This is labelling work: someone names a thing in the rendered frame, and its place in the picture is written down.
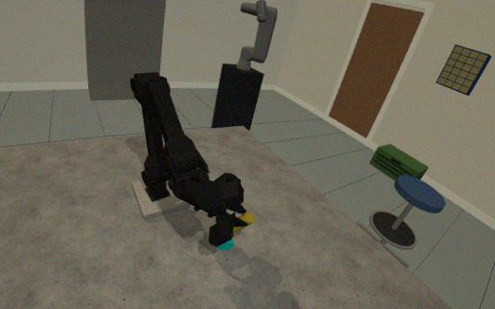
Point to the teal flat circle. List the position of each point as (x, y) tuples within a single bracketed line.
[(226, 245)]

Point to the yellow cylinder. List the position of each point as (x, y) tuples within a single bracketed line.
[(247, 217)]

